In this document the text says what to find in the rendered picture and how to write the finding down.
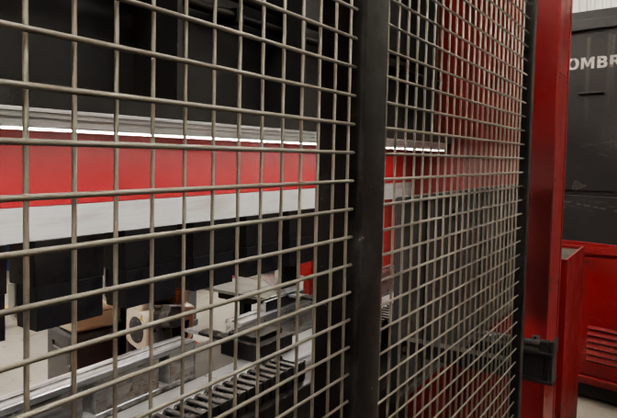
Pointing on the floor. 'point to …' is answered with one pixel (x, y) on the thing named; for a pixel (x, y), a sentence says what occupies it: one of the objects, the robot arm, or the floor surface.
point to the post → (373, 230)
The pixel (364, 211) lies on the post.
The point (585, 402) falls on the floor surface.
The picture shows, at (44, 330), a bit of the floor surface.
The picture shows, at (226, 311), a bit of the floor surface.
